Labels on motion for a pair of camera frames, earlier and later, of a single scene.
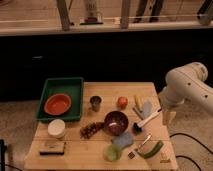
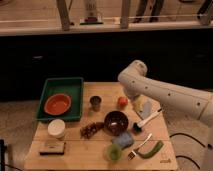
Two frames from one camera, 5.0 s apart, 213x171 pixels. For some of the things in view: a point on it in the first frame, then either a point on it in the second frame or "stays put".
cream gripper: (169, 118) -> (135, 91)
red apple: (122, 102) stays put
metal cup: (95, 102) stays put
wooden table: (123, 128) stays put
